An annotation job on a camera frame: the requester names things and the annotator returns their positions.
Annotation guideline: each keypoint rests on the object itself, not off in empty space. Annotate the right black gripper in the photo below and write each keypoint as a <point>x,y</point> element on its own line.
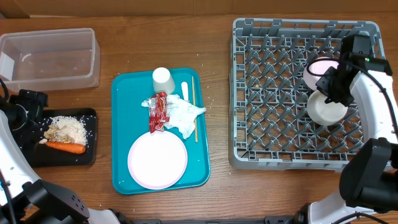
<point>327,86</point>

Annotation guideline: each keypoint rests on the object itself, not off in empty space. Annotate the pink bowl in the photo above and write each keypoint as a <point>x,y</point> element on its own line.
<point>310,75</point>

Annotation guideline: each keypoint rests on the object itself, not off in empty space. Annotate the white bowl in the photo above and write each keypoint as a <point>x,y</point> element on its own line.
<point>323,113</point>

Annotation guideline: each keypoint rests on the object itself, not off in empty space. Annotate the white plastic spoon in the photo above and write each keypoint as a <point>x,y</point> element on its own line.
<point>185,91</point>

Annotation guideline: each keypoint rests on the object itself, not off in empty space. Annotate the white napkin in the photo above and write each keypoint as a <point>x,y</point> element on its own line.
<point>182,115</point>

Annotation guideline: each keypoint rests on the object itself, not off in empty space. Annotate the white paper cup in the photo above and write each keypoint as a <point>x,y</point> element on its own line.
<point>163,81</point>

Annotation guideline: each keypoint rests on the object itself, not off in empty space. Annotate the red snack wrapper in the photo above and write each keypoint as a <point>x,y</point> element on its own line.
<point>158,112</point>

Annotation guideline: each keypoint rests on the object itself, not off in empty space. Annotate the pink round plate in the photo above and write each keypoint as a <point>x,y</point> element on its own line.
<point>157,160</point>

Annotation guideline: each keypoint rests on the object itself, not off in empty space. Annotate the orange carrot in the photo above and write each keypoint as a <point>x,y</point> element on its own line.
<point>67,147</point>

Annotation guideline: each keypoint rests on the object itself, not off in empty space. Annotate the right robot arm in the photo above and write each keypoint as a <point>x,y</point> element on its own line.
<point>365,187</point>

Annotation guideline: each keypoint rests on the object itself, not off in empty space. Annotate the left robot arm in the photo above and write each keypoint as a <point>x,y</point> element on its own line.
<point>25,197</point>

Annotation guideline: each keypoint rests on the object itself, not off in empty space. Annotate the grey dishwasher rack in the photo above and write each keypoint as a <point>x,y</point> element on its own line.
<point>269,127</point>

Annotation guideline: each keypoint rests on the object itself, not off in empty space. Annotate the white rice pile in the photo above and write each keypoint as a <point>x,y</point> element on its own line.
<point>74,127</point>

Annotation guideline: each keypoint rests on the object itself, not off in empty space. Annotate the black plastic tray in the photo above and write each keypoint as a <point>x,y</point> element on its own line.
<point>40,155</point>

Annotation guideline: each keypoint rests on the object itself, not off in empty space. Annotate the clear plastic bin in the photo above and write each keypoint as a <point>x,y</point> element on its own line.
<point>48,60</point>

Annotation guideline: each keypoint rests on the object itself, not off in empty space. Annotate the food scraps pile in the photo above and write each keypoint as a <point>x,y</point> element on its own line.
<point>56,134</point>

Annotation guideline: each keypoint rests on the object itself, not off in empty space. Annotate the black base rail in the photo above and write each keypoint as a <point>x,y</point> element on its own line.
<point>286,219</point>

